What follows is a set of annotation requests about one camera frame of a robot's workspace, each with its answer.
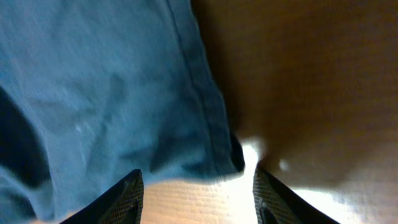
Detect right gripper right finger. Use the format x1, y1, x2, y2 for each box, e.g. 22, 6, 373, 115
252, 167, 338, 224

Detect navy blue shorts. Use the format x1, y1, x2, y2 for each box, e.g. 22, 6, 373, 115
1, 0, 244, 223

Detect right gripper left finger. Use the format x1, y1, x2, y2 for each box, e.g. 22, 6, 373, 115
61, 169, 144, 224

